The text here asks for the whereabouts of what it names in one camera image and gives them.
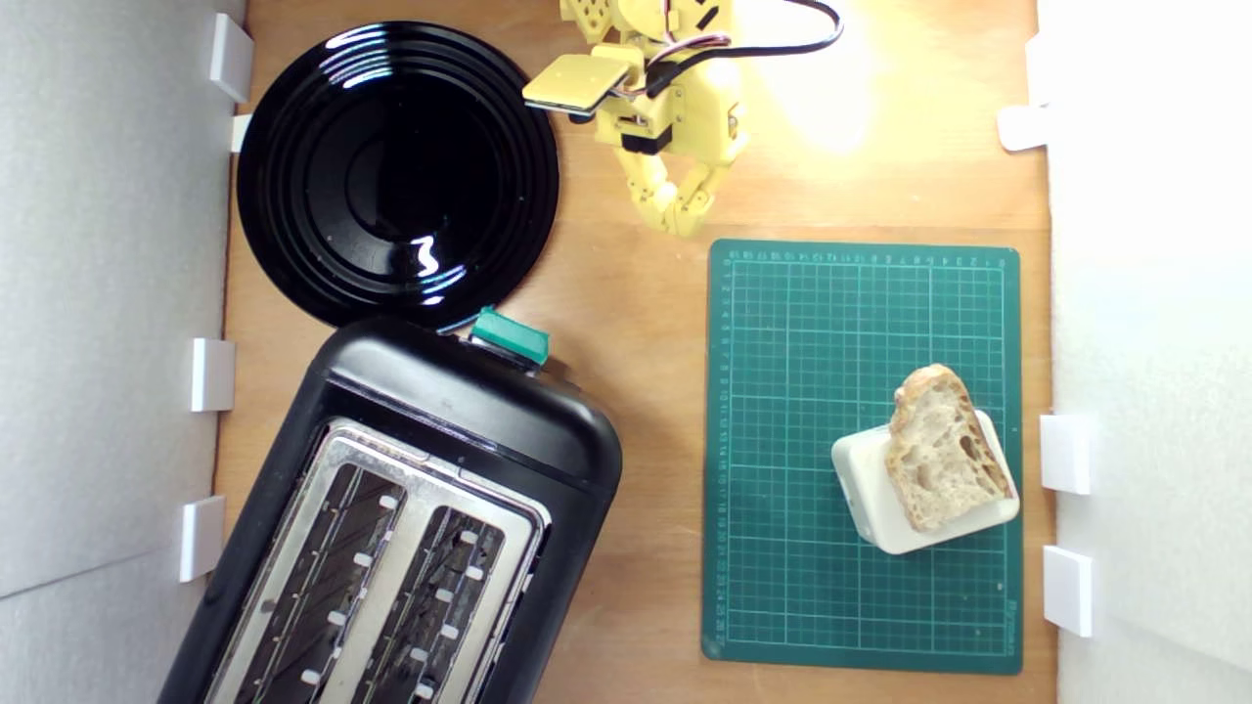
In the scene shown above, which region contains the black plate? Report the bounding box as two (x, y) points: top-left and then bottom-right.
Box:
(236, 21), (561, 330)

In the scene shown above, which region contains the green toaster lever knob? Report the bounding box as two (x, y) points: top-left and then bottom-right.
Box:
(469, 306), (551, 368)

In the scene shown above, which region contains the yellow wrist camera box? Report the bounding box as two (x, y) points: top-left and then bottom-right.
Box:
(523, 54), (637, 118)

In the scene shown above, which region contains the black cable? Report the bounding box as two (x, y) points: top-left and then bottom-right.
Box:
(646, 0), (844, 99)

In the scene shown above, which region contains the black two-slot toaster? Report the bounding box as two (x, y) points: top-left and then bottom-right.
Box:
(156, 315), (624, 704)

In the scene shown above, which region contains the green cutting mat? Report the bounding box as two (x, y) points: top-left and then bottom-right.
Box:
(701, 239), (1024, 676)

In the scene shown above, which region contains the white block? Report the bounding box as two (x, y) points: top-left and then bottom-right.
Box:
(831, 409), (1021, 556)

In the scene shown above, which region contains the brown bread slice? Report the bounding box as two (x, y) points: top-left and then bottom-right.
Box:
(885, 364), (1015, 534)

